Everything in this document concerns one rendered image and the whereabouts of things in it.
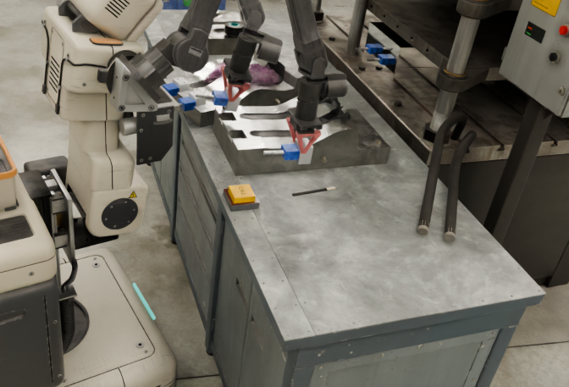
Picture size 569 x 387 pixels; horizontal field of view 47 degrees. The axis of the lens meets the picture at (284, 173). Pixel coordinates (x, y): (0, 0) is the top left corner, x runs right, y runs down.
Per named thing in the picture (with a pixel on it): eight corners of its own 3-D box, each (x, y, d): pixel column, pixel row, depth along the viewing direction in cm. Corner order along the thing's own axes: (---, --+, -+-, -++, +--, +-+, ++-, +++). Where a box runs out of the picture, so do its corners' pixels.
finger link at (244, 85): (237, 93, 198) (246, 67, 192) (243, 107, 193) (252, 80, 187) (216, 91, 195) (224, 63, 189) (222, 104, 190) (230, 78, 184)
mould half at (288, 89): (200, 127, 209) (201, 96, 203) (161, 93, 226) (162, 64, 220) (318, 101, 237) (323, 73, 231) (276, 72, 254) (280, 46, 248)
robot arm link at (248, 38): (240, 26, 184) (239, 35, 179) (263, 34, 185) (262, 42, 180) (234, 47, 188) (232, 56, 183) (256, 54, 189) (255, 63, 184)
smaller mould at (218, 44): (207, 55, 259) (208, 38, 255) (198, 40, 270) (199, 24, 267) (254, 54, 266) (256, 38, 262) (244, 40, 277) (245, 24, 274)
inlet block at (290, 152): (265, 166, 174) (267, 149, 171) (259, 157, 178) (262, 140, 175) (310, 163, 179) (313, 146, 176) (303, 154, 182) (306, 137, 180)
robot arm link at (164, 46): (148, 50, 150) (154, 55, 145) (182, 22, 150) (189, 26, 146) (173, 80, 155) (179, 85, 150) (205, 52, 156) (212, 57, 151)
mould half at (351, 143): (234, 176, 188) (239, 135, 181) (212, 131, 208) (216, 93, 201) (386, 163, 206) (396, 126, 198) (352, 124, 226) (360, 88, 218)
